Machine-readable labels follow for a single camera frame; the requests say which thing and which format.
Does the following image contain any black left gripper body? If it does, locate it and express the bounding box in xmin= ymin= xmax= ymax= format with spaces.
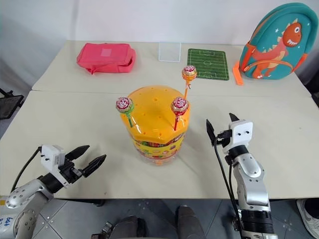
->
xmin=58 ymin=158 xmax=85 ymax=188

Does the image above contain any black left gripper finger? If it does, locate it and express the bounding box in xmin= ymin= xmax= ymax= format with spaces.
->
xmin=82 ymin=154 xmax=107 ymax=178
xmin=65 ymin=145 xmax=91 ymax=160

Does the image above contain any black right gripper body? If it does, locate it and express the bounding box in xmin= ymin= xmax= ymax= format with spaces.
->
xmin=214 ymin=129 xmax=234 ymax=154

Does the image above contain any lollipop with red stick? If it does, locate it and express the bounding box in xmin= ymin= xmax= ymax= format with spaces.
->
xmin=170 ymin=97 xmax=189 ymax=132

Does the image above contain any yellow-lidded lollipop jar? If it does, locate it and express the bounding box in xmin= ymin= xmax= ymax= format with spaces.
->
xmin=119 ymin=85 xmax=192 ymax=167

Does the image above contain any lollipop with orange stick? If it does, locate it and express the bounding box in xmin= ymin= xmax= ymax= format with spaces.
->
xmin=181 ymin=65 xmax=198 ymax=100

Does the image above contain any lollipop with green stick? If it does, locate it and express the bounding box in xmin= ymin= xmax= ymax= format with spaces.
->
xmin=115 ymin=96 xmax=136 ymax=128

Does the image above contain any green football pitch mat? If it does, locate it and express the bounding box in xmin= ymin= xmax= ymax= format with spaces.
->
xmin=186 ymin=48 xmax=230 ymax=82

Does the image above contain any teal dinosaur backpack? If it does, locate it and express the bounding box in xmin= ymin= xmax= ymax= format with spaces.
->
xmin=232 ymin=2 xmax=316 ymax=87

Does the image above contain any black chair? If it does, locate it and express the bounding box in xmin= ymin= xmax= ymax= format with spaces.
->
xmin=0 ymin=88 xmax=24 ymax=120

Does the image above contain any clear acrylic sign stand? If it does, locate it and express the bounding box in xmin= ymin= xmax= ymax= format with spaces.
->
xmin=158 ymin=41 xmax=181 ymax=63

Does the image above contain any pink fabric bag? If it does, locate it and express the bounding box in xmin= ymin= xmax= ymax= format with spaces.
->
xmin=76 ymin=42 xmax=137 ymax=75

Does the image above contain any white sneaker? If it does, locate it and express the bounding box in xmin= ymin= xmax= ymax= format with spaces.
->
xmin=296 ymin=198 xmax=319 ymax=239

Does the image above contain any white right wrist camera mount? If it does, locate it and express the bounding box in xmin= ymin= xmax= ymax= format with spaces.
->
xmin=229 ymin=120 xmax=254 ymax=153

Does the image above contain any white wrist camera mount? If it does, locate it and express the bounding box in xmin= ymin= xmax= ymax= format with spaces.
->
xmin=229 ymin=120 xmax=254 ymax=153
xmin=40 ymin=144 xmax=66 ymax=173

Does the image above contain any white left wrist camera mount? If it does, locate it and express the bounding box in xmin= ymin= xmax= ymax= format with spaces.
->
xmin=40 ymin=144 xmax=66 ymax=173

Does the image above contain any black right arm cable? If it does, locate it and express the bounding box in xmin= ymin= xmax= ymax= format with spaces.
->
xmin=213 ymin=132 xmax=244 ymax=239

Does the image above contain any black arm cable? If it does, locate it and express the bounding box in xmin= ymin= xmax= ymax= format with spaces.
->
xmin=9 ymin=146 xmax=42 ymax=193
xmin=213 ymin=132 xmax=244 ymax=239

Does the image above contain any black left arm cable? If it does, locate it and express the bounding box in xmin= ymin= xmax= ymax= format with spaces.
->
xmin=9 ymin=146 xmax=42 ymax=193

